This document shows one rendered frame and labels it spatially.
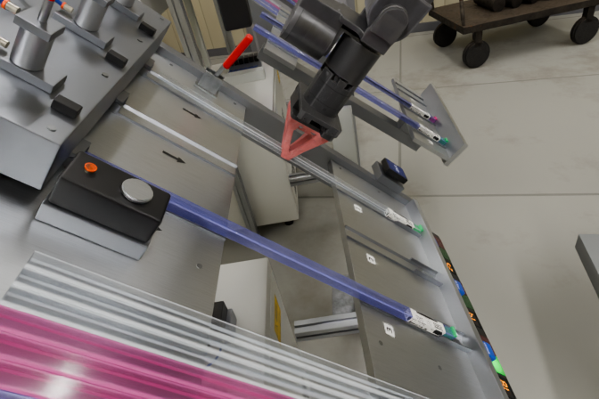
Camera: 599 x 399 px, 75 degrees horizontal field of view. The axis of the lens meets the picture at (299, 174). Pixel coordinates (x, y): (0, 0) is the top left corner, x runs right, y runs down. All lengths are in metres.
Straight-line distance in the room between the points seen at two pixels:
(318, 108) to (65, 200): 0.34
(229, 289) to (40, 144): 0.61
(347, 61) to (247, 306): 0.52
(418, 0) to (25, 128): 0.40
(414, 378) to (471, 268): 1.20
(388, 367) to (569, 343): 1.13
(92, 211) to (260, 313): 0.53
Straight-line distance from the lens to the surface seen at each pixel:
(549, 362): 1.50
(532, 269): 1.71
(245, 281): 0.87
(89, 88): 0.38
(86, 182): 0.32
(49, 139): 0.32
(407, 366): 0.49
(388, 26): 0.49
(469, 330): 0.62
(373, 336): 0.47
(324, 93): 0.54
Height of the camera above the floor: 1.25
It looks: 34 degrees down
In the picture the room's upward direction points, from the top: 13 degrees counter-clockwise
